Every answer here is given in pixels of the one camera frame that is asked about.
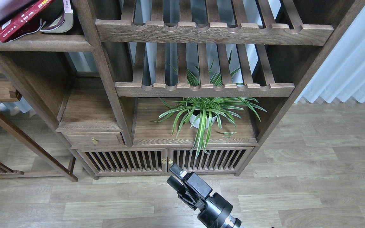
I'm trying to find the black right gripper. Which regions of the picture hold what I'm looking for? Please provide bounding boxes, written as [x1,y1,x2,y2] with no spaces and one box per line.
[167,164,234,228]

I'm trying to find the maroon book white characters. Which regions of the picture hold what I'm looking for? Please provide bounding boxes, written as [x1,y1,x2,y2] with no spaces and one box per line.
[40,0,74,33]

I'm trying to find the red paperback book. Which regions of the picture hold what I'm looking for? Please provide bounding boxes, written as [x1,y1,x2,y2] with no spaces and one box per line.
[0,0,54,43]

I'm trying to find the white paperback book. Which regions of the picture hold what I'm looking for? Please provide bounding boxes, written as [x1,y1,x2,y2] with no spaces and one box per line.
[0,0,36,23]

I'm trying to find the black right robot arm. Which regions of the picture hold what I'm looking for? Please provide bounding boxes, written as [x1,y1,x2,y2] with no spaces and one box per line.
[167,164,242,228]

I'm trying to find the white plant pot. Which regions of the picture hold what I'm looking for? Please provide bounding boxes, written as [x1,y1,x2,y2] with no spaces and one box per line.
[189,111,217,129]

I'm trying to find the green spider plant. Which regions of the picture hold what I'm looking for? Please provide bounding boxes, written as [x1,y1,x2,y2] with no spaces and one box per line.
[152,51,267,159]

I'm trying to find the brass drawer knob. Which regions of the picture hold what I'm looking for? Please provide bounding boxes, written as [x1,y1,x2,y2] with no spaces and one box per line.
[91,137,99,145]

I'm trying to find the dark wooden bookshelf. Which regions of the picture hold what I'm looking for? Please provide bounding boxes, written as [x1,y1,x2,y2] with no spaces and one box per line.
[0,0,365,179]

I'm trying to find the white curtain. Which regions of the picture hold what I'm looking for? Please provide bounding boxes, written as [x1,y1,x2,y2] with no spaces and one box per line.
[299,6,365,103]

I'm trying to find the wooden side rack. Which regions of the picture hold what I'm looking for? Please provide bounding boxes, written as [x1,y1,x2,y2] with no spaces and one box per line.
[0,102,73,187]

